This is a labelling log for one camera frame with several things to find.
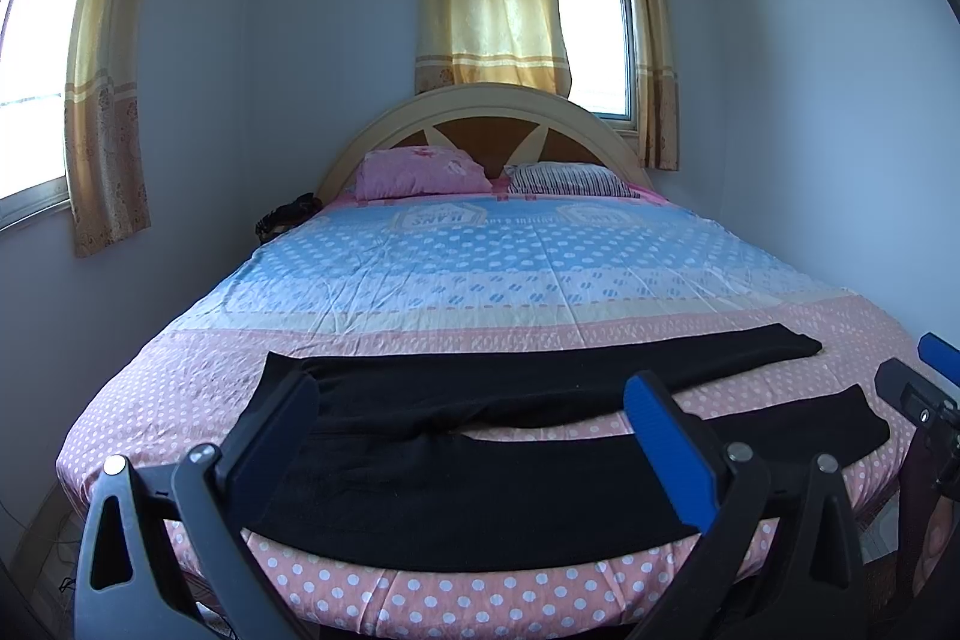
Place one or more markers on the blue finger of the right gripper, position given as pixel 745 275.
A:
pixel 941 356

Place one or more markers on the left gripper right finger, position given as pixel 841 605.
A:
pixel 777 554

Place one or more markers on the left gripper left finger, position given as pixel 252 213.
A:
pixel 129 583

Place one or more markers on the black pants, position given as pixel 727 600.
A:
pixel 449 463

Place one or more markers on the polka dot bed sheet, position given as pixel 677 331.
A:
pixel 483 275

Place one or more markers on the black bag beside bed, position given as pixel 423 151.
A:
pixel 287 216

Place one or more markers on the yellow right curtain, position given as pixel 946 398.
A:
pixel 655 91

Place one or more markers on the yellow left curtain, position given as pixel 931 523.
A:
pixel 102 137

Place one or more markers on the striped pillow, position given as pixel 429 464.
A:
pixel 573 179

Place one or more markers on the pink pillow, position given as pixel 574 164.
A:
pixel 411 171

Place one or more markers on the cream wooden headboard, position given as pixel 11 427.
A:
pixel 498 125

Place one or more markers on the back window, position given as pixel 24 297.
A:
pixel 599 43

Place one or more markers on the window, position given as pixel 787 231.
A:
pixel 35 38
pixel 599 43

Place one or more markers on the left side window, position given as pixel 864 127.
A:
pixel 35 38

